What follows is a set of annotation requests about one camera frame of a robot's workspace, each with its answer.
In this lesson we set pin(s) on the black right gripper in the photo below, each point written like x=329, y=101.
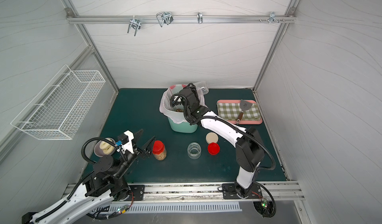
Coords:
x=182, y=97

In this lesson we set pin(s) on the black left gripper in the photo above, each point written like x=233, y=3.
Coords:
x=138, y=148

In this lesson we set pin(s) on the beige jar lid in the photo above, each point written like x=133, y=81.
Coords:
x=211, y=138

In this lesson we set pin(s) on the glass peanut jar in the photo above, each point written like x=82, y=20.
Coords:
x=194, y=150

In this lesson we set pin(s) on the red jar lid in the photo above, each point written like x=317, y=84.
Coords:
x=213, y=148

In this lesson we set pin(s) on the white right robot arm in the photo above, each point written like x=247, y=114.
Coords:
x=251, y=154

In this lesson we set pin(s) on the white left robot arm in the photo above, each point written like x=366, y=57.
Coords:
x=103, y=185

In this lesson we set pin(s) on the pink white plastic bin bag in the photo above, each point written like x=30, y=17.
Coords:
x=168, y=110

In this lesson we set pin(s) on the mint green trash bin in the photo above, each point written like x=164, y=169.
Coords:
x=183, y=127

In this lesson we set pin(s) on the cream round buns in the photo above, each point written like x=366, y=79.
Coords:
x=106, y=148

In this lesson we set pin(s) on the green white checkered cloth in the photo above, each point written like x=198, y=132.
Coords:
x=230, y=111

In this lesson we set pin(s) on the grey bowl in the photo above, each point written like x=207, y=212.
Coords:
x=98, y=152

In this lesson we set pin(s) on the pink plastic tray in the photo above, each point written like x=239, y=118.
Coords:
x=247, y=122

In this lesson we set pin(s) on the metal hook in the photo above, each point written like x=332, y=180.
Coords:
x=272, y=19
x=134, y=25
x=200, y=18
x=164, y=17

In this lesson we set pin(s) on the aluminium crossbar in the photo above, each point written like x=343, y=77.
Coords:
x=178, y=19

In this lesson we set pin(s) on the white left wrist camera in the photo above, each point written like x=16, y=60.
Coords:
x=124, y=142

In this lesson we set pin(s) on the steel spatula wooden handle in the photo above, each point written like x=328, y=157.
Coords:
x=244, y=106

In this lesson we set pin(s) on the white slotted cable duct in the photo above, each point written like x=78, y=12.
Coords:
x=197, y=207

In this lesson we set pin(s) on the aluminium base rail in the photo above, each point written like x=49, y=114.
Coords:
x=213, y=192

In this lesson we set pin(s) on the white wire basket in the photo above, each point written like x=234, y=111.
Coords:
x=58, y=110

